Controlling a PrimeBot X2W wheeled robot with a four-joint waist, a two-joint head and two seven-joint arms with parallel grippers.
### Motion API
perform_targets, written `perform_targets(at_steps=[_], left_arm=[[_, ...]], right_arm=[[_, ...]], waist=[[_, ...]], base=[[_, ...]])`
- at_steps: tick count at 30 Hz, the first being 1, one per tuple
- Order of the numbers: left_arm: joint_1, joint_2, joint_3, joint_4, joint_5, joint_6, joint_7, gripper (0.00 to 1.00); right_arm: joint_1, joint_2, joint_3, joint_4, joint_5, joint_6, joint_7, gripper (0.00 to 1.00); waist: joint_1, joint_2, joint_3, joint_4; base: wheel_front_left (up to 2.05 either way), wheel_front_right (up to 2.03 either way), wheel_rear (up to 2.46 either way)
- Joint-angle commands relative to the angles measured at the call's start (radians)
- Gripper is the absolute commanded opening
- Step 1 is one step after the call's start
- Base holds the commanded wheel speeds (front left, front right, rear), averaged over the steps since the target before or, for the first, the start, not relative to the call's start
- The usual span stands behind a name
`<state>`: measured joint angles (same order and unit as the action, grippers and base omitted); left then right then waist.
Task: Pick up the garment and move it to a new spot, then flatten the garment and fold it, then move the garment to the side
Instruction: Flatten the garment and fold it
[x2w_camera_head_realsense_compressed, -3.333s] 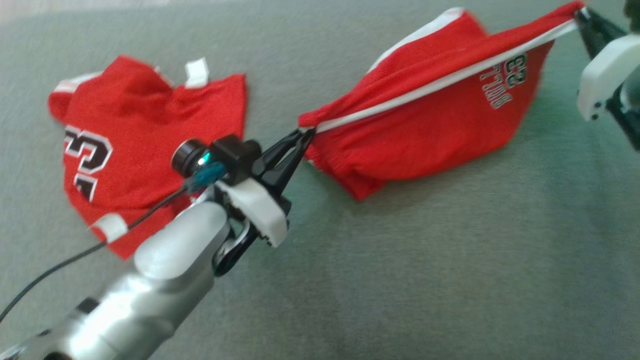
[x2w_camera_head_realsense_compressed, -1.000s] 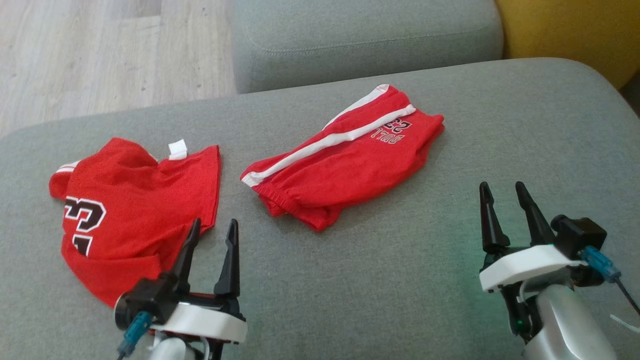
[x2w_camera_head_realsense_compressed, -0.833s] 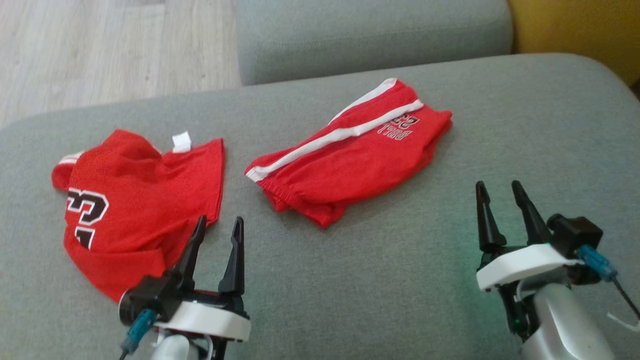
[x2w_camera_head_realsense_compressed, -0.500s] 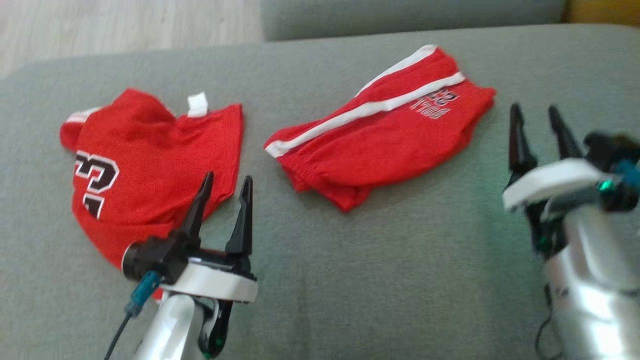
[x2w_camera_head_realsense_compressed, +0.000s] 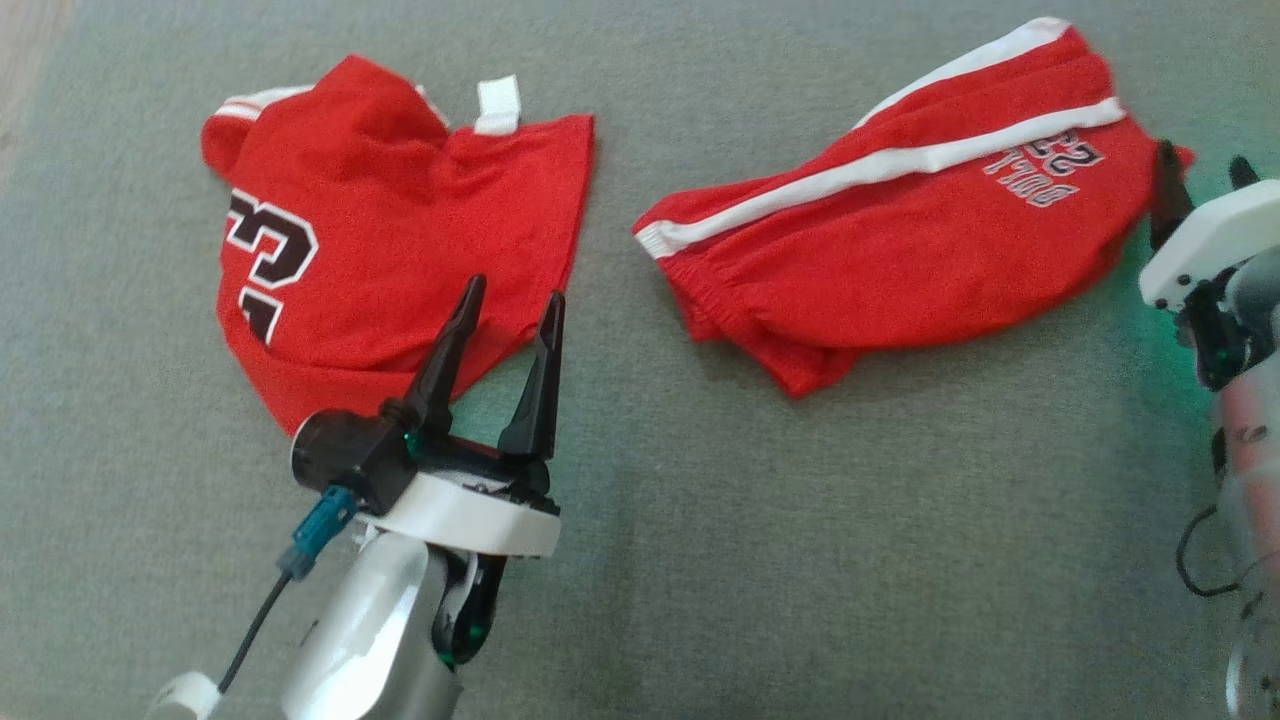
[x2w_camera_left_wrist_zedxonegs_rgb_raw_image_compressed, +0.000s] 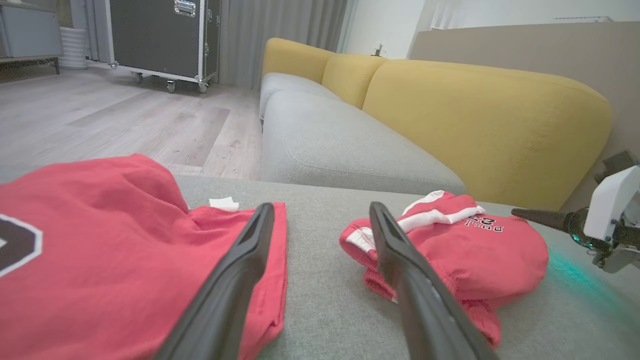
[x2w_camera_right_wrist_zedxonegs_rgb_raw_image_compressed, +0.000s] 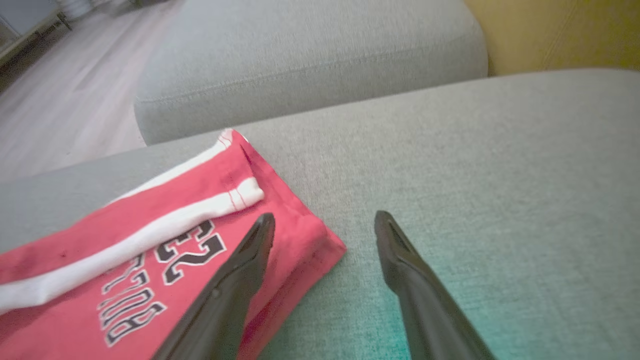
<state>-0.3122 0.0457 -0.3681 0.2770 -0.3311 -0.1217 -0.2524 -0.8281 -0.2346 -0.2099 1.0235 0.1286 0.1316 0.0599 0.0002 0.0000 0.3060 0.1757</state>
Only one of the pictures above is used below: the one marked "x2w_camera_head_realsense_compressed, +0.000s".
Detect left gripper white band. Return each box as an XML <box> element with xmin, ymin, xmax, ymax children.
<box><xmin>358</xmin><ymin>274</ymin><xmax>568</xmax><ymax>560</ymax></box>

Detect grey fabric sofa seat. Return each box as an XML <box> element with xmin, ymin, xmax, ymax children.
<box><xmin>0</xmin><ymin>0</ymin><xmax>1280</xmax><ymax>720</ymax></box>

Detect black cable with teal connector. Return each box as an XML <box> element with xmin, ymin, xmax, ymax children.
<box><xmin>215</xmin><ymin>484</ymin><xmax>360</xmax><ymax>697</ymax></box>

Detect red shorts with white stripes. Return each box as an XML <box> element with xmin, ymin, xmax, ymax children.
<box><xmin>631</xmin><ymin>16</ymin><xmax>1197</xmax><ymax>400</ymax></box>

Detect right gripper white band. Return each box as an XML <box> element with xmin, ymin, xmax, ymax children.
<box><xmin>1138</xmin><ymin>139</ymin><xmax>1280</xmax><ymax>313</ymax></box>

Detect thin black looped cable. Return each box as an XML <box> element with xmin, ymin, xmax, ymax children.
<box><xmin>1174</xmin><ymin>504</ymin><xmax>1253</xmax><ymax>601</ymax></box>

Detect red basketball jersey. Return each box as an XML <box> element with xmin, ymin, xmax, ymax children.
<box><xmin>200</xmin><ymin>54</ymin><xmax>598</xmax><ymax>437</ymax></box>

